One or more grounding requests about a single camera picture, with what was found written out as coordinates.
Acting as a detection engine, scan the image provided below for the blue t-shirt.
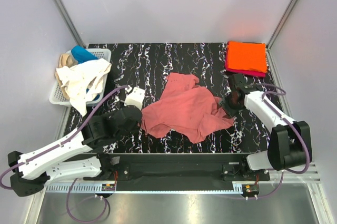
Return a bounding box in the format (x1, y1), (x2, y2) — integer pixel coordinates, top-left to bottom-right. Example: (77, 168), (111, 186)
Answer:
(71, 45), (98, 64)

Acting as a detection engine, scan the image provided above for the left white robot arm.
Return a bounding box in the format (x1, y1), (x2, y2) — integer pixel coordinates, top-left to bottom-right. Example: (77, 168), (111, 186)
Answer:
(7, 105), (142, 197)

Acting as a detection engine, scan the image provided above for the white slotted cable duct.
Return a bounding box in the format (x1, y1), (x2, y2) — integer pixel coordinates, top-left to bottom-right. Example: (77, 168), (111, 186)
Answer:
(44, 183), (260, 193)

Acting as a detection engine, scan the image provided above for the white plastic laundry basket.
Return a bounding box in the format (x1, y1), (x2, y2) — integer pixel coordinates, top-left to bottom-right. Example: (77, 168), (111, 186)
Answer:
(49, 48), (111, 107)

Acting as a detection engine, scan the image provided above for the folded magenta t-shirt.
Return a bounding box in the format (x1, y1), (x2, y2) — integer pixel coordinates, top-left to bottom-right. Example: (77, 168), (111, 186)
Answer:
(225, 50), (266, 77)

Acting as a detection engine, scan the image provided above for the white t-shirt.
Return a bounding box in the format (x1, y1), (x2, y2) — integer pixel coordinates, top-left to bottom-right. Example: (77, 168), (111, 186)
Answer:
(56, 59), (112, 116)

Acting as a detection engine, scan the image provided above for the left aluminium frame post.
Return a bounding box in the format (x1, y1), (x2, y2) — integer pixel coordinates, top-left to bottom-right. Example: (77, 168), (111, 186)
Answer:
(53, 0), (86, 47)

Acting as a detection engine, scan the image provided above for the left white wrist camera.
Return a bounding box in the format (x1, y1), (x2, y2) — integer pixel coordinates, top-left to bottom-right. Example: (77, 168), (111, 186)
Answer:
(124, 86), (145, 110)

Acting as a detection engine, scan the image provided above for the folded orange t-shirt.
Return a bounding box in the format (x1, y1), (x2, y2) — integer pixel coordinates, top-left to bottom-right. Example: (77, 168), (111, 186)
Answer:
(225, 41), (267, 74)

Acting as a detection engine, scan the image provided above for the aluminium frame post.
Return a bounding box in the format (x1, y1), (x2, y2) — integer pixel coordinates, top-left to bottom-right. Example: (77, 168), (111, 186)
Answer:
(53, 0), (86, 47)
(266, 0), (316, 50)

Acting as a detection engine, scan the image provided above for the salmon pink t-shirt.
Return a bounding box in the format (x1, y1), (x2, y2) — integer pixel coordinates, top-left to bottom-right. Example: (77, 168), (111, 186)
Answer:
(141, 73), (234, 143)

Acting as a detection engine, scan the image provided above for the right aluminium frame post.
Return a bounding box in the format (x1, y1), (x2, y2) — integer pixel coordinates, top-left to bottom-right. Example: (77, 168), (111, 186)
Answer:
(266, 0), (316, 50)

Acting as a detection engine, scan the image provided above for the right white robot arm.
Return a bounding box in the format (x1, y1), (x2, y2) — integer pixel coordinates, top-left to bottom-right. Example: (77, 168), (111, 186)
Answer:
(220, 74), (312, 180)

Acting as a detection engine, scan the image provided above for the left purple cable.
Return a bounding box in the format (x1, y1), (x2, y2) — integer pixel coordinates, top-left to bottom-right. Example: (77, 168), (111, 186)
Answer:
(0, 84), (131, 222)

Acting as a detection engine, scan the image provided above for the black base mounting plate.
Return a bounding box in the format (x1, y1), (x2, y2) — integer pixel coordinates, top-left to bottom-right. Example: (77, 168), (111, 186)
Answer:
(52, 152), (272, 192)

